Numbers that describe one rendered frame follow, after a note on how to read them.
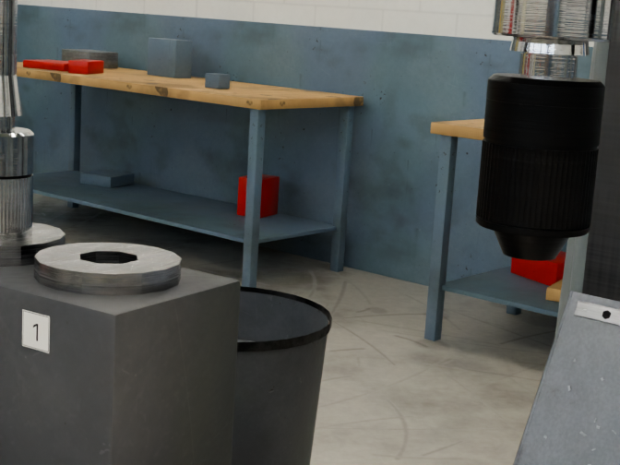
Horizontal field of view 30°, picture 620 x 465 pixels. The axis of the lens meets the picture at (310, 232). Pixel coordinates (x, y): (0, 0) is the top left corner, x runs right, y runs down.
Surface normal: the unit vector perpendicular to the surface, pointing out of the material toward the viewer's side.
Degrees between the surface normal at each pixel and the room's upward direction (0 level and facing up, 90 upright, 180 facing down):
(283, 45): 90
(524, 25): 90
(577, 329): 63
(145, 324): 90
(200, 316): 90
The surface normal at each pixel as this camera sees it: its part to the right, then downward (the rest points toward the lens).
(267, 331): -0.35, 0.09
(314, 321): -0.85, -0.02
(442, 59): -0.64, 0.11
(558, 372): -0.53, -0.34
